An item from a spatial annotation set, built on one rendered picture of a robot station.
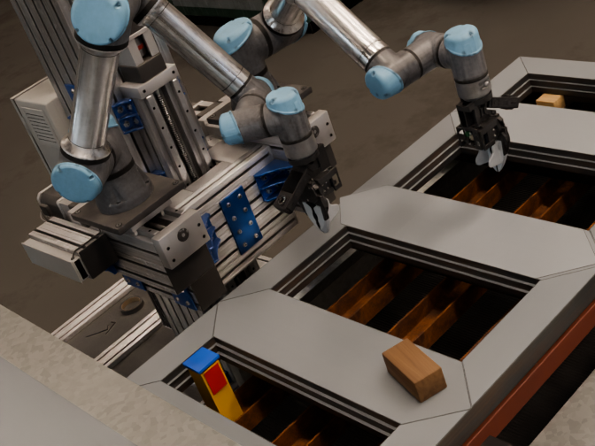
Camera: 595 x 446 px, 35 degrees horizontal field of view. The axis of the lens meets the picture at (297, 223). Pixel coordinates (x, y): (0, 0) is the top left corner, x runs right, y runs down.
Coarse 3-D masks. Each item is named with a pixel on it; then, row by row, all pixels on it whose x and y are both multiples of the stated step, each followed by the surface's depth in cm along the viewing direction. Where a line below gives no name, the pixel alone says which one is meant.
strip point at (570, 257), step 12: (576, 240) 199; (588, 240) 197; (564, 252) 196; (576, 252) 195; (588, 252) 194; (552, 264) 195; (564, 264) 193; (576, 264) 192; (588, 264) 191; (540, 276) 192
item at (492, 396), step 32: (448, 160) 251; (512, 160) 242; (544, 160) 235; (576, 160) 227; (320, 256) 228; (384, 256) 225; (416, 256) 217; (448, 256) 209; (288, 288) 222; (512, 288) 198; (224, 352) 210; (544, 352) 181; (288, 384) 195; (512, 384) 176; (352, 416) 181; (480, 416) 171
